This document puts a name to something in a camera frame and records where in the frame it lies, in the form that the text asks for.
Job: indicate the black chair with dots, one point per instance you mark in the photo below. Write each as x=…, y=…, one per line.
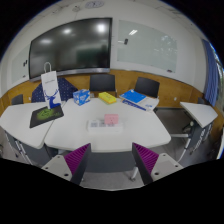
x=147, y=86
x=102, y=82

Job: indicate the blue notebook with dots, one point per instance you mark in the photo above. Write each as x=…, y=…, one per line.
x=133, y=96

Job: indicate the blue curtain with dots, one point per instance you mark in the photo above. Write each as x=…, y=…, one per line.
x=210, y=76

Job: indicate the black whiteboard eraser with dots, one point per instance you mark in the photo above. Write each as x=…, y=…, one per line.
x=125, y=41

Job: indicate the white paper bag blue deer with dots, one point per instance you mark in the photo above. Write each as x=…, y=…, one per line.
x=50, y=88

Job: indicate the large black wall screen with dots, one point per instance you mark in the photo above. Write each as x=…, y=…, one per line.
x=70, y=46

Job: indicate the white side table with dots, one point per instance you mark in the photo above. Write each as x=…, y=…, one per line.
x=200, y=113

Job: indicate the blue tissue box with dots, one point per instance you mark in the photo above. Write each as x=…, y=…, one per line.
x=81, y=97

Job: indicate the black mouse pad green print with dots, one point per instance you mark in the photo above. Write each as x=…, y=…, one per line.
x=45, y=116

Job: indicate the white and blue book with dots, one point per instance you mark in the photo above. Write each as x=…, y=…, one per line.
x=150, y=103

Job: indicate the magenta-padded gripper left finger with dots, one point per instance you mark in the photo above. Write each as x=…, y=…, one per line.
x=77, y=159

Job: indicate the small glass whiteboard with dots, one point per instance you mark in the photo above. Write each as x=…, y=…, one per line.
x=20, y=65

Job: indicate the pink charger block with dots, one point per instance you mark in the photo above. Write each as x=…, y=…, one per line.
x=111, y=119

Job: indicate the round wall clock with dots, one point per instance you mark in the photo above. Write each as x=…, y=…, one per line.
x=94, y=4

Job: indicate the yellow box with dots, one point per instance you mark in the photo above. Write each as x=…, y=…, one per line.
x=107, y=97

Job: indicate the blue dotted armchair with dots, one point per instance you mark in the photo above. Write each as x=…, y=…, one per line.
x=67, y=88

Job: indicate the white power strip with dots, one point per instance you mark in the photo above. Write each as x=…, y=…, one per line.
x=96, y=126

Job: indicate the large glass whiteboard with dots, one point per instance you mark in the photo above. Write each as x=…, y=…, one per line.
x=146, y=46

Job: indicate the dark grey chair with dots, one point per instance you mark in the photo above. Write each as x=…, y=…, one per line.
x=17, y=99

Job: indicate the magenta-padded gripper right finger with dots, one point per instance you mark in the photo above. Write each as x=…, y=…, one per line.
x=146, y=159

